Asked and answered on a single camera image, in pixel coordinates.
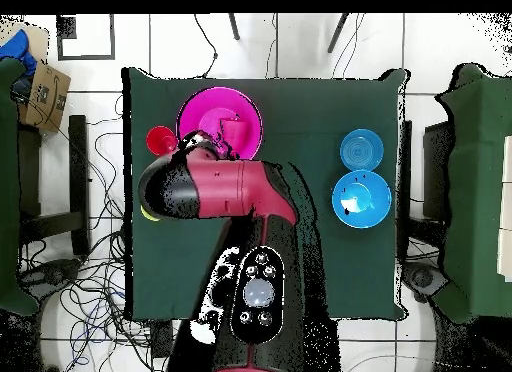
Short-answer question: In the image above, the blue cloth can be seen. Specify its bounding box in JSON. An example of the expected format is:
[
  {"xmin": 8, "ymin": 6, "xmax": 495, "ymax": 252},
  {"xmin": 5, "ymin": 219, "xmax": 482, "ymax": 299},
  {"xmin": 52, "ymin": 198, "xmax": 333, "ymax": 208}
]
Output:
[{"xmin": 0, "ymin": 29, "xmax": 38, "ymax": 77}]

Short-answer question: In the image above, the red cup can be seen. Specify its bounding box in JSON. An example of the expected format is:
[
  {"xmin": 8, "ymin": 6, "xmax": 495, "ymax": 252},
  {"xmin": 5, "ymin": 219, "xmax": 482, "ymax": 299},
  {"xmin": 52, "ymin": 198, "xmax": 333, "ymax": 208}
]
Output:
[{"xmin": 145, "ymin": 125, "xmax": 179, "ymax": 157}]

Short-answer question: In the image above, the black chair frame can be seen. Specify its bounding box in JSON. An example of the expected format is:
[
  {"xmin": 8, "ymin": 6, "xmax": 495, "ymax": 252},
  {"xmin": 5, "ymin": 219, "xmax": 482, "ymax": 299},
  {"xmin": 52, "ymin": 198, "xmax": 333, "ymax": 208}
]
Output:
[{"xmin": 17, "ymin": 114, "xmax": 91, "ymax": 257}]

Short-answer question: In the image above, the large pink bowl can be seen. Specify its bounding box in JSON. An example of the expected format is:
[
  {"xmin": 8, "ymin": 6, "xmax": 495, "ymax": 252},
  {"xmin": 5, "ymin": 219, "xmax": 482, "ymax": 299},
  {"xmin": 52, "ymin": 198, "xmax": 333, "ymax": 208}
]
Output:
[{"xmin": 175, "ymin": 86, "xmax": 264, "ymax": 161}]

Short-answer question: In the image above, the white box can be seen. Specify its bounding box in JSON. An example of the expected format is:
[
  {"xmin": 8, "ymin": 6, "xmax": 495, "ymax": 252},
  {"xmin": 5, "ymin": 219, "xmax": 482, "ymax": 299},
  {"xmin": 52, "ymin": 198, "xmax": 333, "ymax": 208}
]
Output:
[{"xmin": 496, "ymin": 134, "xmax": 512, "ymax": 283}]

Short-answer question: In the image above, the crimson cup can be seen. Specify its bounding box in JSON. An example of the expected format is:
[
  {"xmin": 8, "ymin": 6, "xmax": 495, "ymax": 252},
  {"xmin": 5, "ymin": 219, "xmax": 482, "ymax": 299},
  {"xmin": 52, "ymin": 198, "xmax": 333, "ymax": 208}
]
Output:
[{"xmin": 219, "ymin": 117, "xmax": 252, "ymax": 152}]

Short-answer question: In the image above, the black hanging cable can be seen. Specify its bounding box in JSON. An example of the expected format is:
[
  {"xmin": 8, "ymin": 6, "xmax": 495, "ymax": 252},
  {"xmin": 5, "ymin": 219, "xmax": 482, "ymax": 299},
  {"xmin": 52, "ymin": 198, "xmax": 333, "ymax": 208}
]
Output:
[{"xmin": 194, "ymin": 13, "xmax": 219, "ymax": 79}]

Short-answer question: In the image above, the dark green tablecloth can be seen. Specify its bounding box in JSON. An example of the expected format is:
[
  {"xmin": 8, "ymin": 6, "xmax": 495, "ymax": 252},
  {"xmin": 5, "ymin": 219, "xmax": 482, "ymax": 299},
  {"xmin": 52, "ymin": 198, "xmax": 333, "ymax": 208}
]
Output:
[{"xmin": 121, "ymin": 66, "xmax": 411, "ymax": 322}]

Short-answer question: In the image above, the cardboard box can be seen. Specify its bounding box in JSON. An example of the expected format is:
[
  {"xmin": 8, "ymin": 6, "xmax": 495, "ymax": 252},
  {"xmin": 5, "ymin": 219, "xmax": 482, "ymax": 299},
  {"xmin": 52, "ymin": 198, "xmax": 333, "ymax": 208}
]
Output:
[{"xmin": 0, "ymin": 18, "xmax": 72, "ymax": 133}]

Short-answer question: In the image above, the green cloth on side table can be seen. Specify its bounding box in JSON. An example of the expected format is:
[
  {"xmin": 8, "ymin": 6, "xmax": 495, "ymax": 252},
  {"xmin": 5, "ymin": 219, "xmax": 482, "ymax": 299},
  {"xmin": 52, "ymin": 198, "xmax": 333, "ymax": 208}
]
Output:
[
  {"xmin": 0, "ymin": 57, "xmax": 39, "ymax": 317},
  {"xmin": 435, "ymin": 63, "xmax": 512, "ymax": 324}
]

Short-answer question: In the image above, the dark grey stand base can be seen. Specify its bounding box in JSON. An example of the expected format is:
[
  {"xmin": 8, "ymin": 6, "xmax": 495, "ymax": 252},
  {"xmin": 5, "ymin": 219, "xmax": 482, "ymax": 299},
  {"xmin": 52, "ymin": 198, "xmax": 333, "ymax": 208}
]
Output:
[
  {"xmin": 403, "ymin": 261, "xmax": 449, "ymax": 303},
  {"xmin": 17, "ymin": 258, "xmax": 83, "ymax": 299}
]

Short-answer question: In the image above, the tangle of floor cables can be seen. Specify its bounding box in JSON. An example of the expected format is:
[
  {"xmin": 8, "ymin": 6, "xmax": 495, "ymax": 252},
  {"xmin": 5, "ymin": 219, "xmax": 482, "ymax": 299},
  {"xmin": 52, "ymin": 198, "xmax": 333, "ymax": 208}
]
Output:
[{"xmin": 19, "ymin": 95, "xmax": 173, "ymax": 372}]

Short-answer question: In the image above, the black power strip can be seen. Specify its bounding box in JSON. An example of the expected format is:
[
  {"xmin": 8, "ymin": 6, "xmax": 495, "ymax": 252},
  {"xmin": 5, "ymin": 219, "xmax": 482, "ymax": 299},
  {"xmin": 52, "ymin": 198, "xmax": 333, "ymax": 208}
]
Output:
[{"xmin": 149, "ymin": 321, "xmax": 174, "ymax": 359}]

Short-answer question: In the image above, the black monitor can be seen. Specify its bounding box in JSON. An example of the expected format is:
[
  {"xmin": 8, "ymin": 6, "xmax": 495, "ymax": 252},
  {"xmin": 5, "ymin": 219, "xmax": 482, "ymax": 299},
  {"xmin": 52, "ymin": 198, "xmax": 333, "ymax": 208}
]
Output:
[{"xmin": 422, "ymin": 121, "xmax": 455, "ymax": 221}]

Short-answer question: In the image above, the large blue bowl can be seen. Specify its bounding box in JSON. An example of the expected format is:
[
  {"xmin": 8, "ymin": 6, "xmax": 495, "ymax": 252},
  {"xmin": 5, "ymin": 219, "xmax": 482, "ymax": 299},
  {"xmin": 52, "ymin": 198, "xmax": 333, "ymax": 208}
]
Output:
[{"xmin": 331, "ymin": 169, "xmax": 393, "ymax": 230}]

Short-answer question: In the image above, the small blue bowl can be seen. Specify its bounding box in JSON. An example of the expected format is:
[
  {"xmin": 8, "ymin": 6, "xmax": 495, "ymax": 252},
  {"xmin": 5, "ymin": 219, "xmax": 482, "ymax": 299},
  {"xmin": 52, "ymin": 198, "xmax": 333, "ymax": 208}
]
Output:
[{"xmin": 339, "ymin": 128, "xmax": 385, "ymax": 173}]

